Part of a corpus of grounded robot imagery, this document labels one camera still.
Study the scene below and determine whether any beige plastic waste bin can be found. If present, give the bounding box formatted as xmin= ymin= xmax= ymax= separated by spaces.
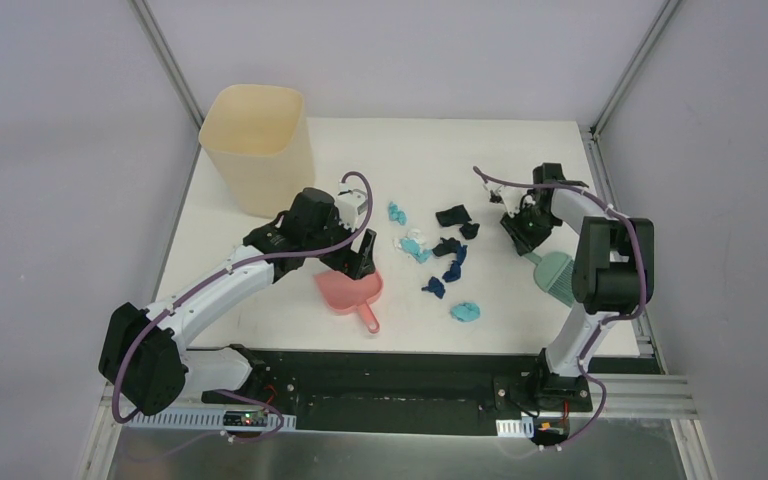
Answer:
xmin=199 ymin=84 xmax=315 ymax=218

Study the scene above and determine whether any green hand brush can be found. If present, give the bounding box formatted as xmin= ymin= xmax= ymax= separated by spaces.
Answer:
xmin=524 ymin=251 xmax=575 ymax=307

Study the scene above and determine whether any light blue paper scrap lower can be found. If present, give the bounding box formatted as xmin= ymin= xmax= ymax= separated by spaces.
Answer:
xmin=450 ymin=302 xmax=481 ymax=323

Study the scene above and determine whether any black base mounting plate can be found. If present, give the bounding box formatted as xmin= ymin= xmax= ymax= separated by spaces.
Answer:
xmin=199 ymin=347 xmax=662 ymax=439

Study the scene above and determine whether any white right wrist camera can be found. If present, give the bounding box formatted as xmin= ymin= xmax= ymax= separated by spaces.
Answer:
xmin=486 ymin=183 xmax=523 ymax=209

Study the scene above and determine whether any pink plastic dustpan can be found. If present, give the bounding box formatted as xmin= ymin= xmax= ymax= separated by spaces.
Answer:
xmin=313 ymin=271 xmax=383 ymax=334

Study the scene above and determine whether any right white cable duct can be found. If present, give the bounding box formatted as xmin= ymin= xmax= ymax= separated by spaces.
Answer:
xmin=495 ymin=416 xmax=535 ymax=439

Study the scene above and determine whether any left white cable duct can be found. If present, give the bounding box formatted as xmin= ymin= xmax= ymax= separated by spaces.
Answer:
xmin=127 ymin=408 xmax=296 ymax=433

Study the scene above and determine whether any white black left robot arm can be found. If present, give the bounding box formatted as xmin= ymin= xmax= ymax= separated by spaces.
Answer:
xmin=98 ymin=184 xmax=376 ymax=416

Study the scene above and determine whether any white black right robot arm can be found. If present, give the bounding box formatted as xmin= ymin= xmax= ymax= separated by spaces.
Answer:
xmin=500 ymin=163 xmax=654 ymax=410

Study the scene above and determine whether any white blue paper scrap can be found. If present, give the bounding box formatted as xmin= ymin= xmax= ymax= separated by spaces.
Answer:
xmin=393 ymin=228 xmax=433 ymax=264

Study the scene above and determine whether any dark blue paper scrap long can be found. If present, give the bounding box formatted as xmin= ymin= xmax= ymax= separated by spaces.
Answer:
xmin=442 ymin=245 xmax=468 ymax=283

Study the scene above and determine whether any white cable duct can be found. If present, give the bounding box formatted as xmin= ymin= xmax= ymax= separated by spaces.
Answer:
xmin=495 ymin=416 xmax=535 ymax=439
xmin=127 ymin=408 xmax=296 ymax=433

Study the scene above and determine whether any light blue paper scrap upper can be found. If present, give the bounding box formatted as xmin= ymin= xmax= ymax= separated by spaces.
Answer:
xmin=387 ymin=202 xmax=407 ymax=226

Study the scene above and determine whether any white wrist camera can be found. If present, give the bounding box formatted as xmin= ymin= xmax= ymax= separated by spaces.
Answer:
xmin=486 ymin=183 xmax=523 ymax=209
xmin=335 ymin=189 xmax=368 ymax=231

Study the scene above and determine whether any black paper scrap large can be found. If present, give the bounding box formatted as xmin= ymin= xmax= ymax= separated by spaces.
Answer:
xmin=435 ymin=204 xmax=472 ymax=228

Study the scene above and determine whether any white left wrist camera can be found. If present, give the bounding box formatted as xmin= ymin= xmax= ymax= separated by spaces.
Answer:
xmin=335 ymin=189 xmax=368 ymax=231

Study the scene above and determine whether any black paper scrap small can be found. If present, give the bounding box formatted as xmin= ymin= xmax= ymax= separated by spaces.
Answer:
xmin=459 ymin=223 xmax=480 ymax=240

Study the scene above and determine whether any light blue paper scrap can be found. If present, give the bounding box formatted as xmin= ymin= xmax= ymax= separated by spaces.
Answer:
xmin=387 ymin=202 xmax=407 ymax=226
xmin=450 ymin=302 xmax=481 ymax=323

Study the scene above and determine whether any dark blue paper scrap small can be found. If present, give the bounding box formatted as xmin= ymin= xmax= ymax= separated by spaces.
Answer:
xmin=421 ymin=276 xmax=446 ymax=299

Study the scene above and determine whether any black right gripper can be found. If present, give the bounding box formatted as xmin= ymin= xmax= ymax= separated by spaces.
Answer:
xmin=502 ymin=203 xmax=560 ymax=257

